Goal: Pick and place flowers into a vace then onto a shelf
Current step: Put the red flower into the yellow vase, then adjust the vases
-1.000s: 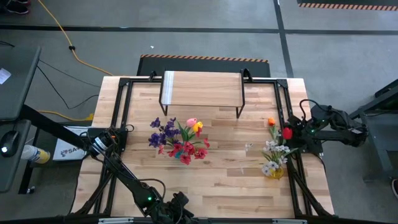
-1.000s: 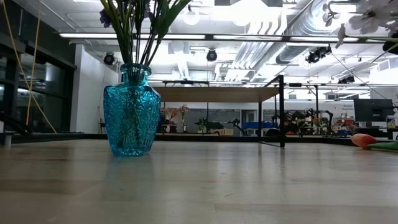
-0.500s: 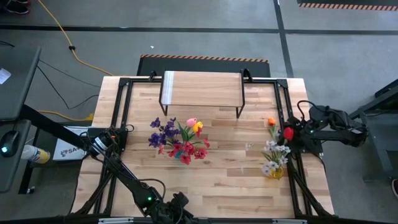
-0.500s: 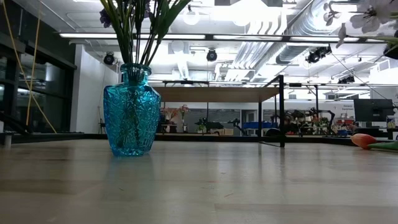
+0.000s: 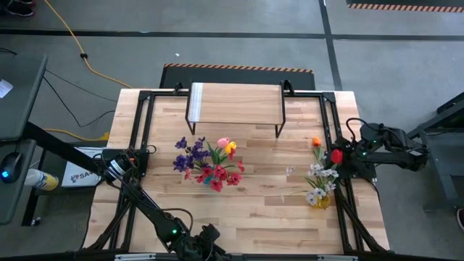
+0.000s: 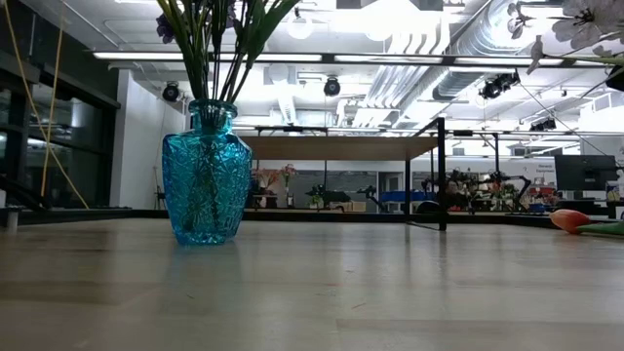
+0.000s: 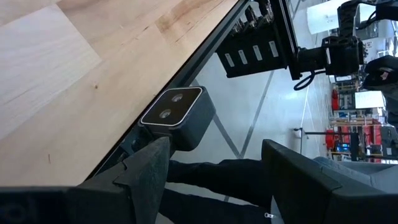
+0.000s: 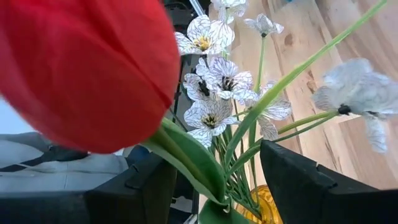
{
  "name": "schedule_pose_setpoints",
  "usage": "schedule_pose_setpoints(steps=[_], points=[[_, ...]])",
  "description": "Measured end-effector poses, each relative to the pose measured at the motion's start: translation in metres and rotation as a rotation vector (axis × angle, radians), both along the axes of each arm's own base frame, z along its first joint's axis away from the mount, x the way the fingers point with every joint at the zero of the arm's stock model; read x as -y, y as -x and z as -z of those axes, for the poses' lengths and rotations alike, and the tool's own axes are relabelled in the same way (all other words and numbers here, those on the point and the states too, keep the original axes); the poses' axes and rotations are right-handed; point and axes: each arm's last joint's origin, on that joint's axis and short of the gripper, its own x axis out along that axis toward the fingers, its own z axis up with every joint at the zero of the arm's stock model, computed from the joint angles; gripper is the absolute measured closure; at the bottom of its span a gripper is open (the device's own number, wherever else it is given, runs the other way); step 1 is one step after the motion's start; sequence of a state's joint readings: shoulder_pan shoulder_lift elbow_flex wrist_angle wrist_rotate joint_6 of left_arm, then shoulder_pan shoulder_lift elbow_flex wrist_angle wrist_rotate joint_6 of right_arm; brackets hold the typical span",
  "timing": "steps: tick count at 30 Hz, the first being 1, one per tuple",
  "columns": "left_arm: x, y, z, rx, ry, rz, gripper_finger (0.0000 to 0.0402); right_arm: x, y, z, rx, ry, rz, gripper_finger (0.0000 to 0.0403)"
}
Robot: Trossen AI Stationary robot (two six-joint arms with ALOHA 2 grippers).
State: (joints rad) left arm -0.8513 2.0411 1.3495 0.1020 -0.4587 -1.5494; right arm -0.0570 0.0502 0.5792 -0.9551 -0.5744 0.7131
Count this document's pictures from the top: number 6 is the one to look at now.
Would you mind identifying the black background monitor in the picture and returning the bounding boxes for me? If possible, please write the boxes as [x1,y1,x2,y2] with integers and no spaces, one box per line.
[554,154,618,192]

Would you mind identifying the white round ceiling lamp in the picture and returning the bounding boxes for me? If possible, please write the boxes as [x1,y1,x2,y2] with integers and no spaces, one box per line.
[286,14,314,41]

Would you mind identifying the orange artificial tulip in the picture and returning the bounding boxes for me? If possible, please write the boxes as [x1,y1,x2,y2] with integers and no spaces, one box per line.
[549,208,624,238]

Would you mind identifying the blue cut glass vase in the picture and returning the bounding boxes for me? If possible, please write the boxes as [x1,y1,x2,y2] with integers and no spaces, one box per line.
[161,98,254,247]

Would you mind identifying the black background robot arms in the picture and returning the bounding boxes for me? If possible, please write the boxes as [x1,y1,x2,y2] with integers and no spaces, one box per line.
[422,168,532,215]

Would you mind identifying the purple artificial flower bunch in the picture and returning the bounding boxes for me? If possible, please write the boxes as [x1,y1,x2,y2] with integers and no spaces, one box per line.
[154,0,240,104]

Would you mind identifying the wooden shelf with black legs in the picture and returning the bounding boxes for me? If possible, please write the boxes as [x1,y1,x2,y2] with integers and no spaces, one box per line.
[232,116,502,233]

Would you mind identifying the black aluminium table frame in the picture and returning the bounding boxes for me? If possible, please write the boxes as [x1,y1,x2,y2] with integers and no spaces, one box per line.
[0,207,624,230]

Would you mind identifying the blue background bins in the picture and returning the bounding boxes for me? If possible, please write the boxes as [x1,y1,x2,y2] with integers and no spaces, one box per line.
[379,190,424,204]

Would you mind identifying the overhead light bar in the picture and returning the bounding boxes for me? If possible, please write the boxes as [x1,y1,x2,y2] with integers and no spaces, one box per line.
[92,51,610,68]

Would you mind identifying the black background robot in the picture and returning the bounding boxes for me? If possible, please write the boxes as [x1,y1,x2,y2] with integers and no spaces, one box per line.
[306,183,353,212]

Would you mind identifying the white artificial flower bunch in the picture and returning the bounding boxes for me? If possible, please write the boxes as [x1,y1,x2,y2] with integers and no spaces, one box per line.
[505,0,624,90]

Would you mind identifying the yellow power cable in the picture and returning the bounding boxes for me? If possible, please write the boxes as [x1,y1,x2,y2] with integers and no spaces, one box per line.
[39,0,66,197]
[2,0,91,211]

